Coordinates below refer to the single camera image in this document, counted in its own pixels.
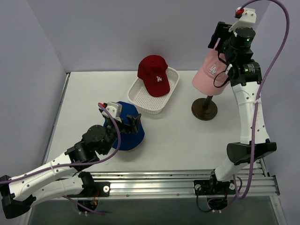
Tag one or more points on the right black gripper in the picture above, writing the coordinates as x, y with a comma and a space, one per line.
220, 34

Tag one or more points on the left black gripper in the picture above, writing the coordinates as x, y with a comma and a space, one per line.
130, 124

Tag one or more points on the blue bucket hat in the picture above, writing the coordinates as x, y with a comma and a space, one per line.
128, 141

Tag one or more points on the white perforated plastic basket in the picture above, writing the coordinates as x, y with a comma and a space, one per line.
144, 102

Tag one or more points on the pink LA baseball cap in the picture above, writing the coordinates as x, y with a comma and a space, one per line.
210, 75

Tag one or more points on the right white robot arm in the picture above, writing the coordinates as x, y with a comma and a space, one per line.
245, 77

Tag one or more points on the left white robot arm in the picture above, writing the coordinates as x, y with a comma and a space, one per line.
65, 175

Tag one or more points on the red LA baseball cap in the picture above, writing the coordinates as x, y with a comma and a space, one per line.
152, 71

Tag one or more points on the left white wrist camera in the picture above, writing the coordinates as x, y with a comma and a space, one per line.
113, 108

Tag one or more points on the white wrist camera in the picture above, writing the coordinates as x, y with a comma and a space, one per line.
113, 108
246, 18

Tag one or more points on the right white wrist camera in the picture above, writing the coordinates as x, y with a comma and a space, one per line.
246, 18

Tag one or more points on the aluminium mounting rail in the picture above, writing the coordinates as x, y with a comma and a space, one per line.
173, 184

